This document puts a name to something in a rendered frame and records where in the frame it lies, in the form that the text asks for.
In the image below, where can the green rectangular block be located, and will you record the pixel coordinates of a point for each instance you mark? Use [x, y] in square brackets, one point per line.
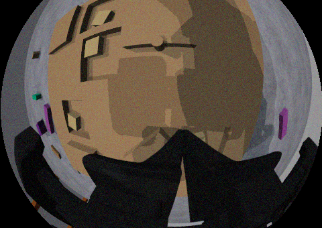
[36, 96]

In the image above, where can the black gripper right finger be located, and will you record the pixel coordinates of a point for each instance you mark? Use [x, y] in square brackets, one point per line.
[210, 175]

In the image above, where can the olive-tan square block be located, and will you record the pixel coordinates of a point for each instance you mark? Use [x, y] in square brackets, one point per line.
[102, 17]
[94, 47]
[74, 121]
[201, 135]

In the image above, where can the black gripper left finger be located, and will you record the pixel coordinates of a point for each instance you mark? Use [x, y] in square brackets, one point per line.
[158, 177]

